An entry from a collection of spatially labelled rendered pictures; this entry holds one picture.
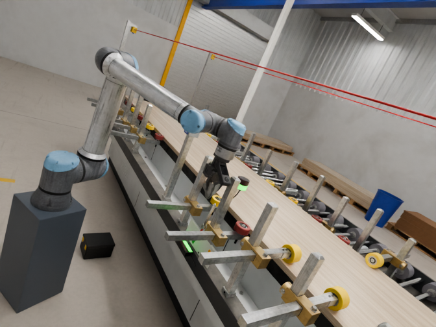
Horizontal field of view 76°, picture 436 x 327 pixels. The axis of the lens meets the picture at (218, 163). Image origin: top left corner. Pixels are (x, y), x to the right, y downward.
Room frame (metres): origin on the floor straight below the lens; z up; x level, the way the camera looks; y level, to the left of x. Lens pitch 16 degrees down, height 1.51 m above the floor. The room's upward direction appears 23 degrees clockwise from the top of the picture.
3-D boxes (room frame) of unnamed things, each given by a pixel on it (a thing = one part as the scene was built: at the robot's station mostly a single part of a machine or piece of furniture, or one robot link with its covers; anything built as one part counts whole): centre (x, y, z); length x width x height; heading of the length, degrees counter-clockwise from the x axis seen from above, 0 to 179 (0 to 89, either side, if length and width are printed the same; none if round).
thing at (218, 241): (1.20, -0.12, 0.85); 0.14 x 0.06 x 0.05; 39
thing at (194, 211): (1.39, 0.04, 0.84); 0.14 x 0.06 x 0.05; 39
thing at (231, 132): (1.21, -0.01, 1.32); 0.10 x 0.09 x 0.12; 72
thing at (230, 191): (1.22, -0.10, 0.90); 0.04 x 0.04 x 0.48; 39
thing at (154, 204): (1.35, 0.07, 0.84); 0.44 x 0.03 x 0.04; 129
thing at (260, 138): (9.78, -1.12, 0.23); 2.42 x 0.76 x 0.17; 127
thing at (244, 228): (1.28, -0.24, 0.85); 0.08 x 0.08 x 0.11
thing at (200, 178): (1.41, 0.05, 0.89); 0.04 x 0.04 x 0.48; 39
